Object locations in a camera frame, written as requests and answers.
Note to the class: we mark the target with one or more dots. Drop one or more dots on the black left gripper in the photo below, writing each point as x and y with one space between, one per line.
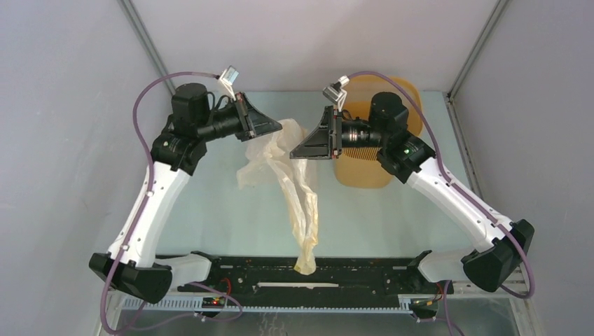
252 122

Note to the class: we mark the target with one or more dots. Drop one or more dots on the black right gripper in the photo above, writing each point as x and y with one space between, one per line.
319 144

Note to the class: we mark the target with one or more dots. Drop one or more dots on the translucent cream trash bag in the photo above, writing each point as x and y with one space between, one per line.
267 161

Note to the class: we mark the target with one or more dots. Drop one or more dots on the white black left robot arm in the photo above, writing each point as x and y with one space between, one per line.
130 265

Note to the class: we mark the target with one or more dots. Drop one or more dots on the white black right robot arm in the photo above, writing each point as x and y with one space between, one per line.
499 245

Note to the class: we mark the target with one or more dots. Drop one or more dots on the orange slotted plastic trash bin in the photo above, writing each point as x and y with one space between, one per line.
358 167

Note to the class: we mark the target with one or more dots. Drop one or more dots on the small electronics board with leds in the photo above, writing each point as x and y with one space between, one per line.
213 303

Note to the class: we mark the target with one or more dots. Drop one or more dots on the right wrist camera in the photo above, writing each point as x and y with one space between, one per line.
336 93

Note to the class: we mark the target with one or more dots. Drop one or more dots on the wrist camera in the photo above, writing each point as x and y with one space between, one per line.
226 80
336 93

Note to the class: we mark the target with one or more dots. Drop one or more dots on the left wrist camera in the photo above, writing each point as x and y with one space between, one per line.
226 80

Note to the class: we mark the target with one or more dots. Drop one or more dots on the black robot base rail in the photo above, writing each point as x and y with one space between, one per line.
339 285

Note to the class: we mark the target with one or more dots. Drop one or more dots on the aluminium frame post left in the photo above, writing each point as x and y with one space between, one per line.
144 38

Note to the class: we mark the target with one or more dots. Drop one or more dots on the aluminium frame post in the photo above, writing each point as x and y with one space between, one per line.
144 38
482 40

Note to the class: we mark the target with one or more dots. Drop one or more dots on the aluminium frame post right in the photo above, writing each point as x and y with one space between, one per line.
482 40

